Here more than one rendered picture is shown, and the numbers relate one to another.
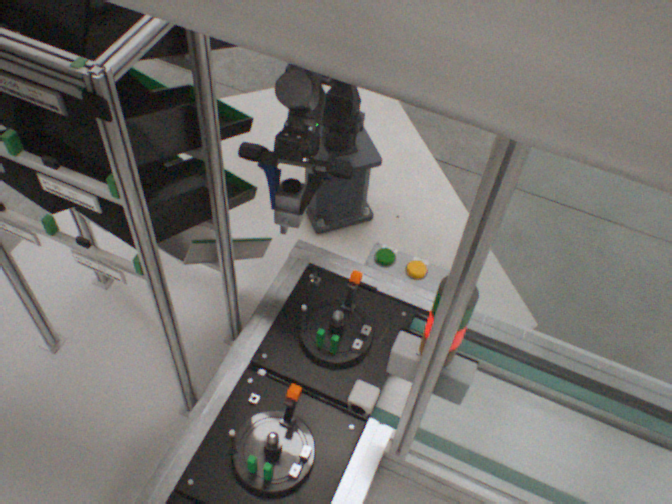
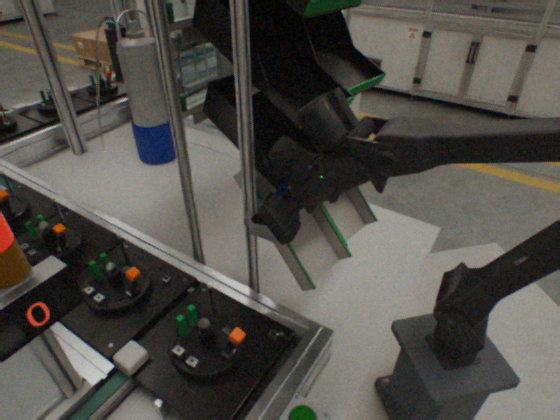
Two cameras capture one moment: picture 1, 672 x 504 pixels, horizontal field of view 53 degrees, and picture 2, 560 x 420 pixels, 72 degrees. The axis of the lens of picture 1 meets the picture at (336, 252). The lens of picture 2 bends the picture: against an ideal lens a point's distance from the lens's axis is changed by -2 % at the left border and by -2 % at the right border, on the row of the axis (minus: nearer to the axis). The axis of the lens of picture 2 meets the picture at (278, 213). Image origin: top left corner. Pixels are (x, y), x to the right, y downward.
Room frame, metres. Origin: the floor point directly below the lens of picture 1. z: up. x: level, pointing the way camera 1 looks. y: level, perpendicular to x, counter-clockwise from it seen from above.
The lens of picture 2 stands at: (0.86, -0.40, 1.61)
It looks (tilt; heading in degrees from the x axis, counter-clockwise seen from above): 37 degrees down; 103
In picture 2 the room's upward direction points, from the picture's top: straight up
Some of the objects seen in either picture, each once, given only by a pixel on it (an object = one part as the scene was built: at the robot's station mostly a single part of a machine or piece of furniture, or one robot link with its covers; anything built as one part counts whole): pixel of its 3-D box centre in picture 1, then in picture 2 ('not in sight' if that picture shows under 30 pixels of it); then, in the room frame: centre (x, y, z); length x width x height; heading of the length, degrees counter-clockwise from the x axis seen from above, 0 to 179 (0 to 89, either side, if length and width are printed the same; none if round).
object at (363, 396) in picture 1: (363, 398); (132, 359); (0.51, -0.07, 0.97); 0.05 x 0.05 x 0.04; 70
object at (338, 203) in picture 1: (336, 176); (436, 381); (1.05, 0.01, 0.96); 0.15 x 0.15 x 0.20; 25
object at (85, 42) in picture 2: not in sight; (127, 50); (-2.41, 4.53, 0.20); 1.20 x 0.80 x 0.41; 160
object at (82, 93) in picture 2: not in sight; (100, 81); (-0.36, 1.17, 1.01); 0.24 x 0.24 x 0.13; 70
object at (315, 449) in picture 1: (273, 444); (113, 276); (0.39, 0.07, 1.01); 0.24 x 0.24 x 0.13; 70
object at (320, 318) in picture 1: (336, 331); (207, 343); (0.63, -0.01, 0.98); 0.14 x 0.14 x 0.02
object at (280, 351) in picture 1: (335, 336); (208, 349); (0.63, -0.01, 0.96); 0.24 x 0.24 x 0.02; 70
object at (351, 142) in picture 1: (339, 134); (456, 336); (1.05, 0.02, 1.09); 0.07 x 0.07 x 0.06; 25
